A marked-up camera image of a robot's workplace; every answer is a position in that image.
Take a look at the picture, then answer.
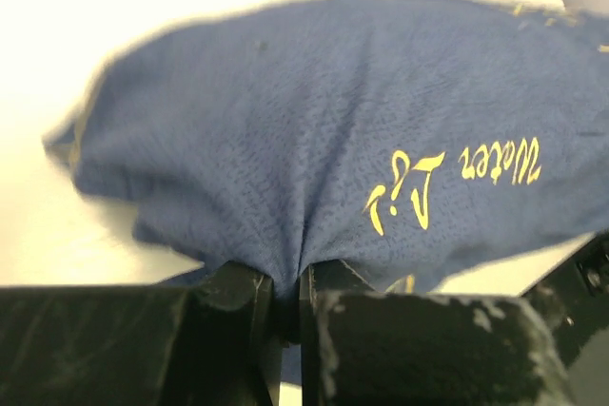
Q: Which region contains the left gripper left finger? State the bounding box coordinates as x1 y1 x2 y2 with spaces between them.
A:
1 263 276 405

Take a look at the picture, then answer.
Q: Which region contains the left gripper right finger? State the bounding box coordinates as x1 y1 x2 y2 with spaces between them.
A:
300 235 608 405

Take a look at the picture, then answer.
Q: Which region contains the blue pillowcase with fish print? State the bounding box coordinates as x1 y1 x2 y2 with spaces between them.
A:
42 0 609 388

